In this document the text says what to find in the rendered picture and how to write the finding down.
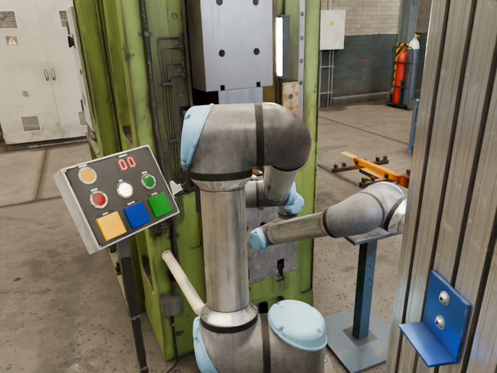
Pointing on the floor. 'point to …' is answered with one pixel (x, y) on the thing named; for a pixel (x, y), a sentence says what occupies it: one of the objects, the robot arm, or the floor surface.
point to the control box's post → (132, 303)
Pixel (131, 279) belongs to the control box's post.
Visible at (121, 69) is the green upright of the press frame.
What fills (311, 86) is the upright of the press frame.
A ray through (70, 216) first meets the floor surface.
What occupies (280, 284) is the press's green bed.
